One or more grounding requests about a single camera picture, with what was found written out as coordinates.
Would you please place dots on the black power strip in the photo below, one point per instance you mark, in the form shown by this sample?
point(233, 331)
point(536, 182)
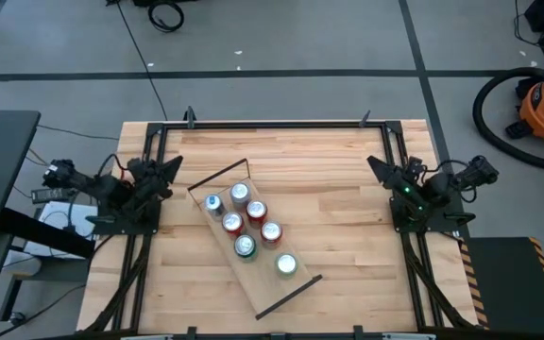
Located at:
point(50, 194)

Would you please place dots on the white box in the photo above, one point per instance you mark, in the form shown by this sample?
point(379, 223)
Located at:
point(55, 217)

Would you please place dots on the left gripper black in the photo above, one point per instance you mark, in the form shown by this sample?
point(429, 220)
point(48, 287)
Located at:
point(147, 179)

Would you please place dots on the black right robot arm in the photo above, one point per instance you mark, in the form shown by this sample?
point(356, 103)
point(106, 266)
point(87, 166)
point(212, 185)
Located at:
point(437, 186)

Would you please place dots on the pale silver beverage can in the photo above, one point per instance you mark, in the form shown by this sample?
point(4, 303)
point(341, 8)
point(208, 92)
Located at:
point(240, 192)

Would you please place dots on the dark red black-print can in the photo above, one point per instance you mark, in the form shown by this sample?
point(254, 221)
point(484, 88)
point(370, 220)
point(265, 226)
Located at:
point(256, 210)

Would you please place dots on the black hazard-edged platform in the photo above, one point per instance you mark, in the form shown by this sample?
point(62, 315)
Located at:
point(503, 283)

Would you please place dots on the blue energy drink can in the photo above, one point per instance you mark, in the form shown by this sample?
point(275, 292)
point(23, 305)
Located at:
point(214, 204)

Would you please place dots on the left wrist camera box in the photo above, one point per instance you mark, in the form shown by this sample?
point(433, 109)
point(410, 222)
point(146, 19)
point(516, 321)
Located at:
point(137, 166)

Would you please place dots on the black table frame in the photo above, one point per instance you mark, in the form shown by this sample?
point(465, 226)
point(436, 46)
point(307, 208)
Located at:
point(277, 125)

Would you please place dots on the red Fanta can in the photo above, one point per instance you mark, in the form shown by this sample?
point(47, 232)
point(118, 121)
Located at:
point(271, 231)
point(232, 222)

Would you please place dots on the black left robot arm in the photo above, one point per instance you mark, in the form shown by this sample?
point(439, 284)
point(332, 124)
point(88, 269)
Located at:
point(107, 189)

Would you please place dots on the silver aluminium extrusion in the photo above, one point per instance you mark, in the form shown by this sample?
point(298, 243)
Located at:
point(409, 336)
point(140, 336)

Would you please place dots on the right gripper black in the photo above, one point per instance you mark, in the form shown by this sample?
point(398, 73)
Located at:
point(402, 184)

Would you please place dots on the light green Sanzo can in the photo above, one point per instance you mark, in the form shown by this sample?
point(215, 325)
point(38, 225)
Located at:
point(286, 264)

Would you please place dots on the dark green soda can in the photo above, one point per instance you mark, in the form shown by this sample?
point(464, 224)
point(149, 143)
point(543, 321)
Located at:
point(245, 245)

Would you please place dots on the black-framed wooden shelf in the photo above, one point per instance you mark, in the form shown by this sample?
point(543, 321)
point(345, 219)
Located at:
point(262, 288)

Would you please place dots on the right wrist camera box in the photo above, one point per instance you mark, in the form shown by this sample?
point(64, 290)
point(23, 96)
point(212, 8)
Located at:
point(414, 166)

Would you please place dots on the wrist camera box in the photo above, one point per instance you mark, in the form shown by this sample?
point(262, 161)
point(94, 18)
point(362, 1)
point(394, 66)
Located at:
point(414, 166)
point(137, 166)

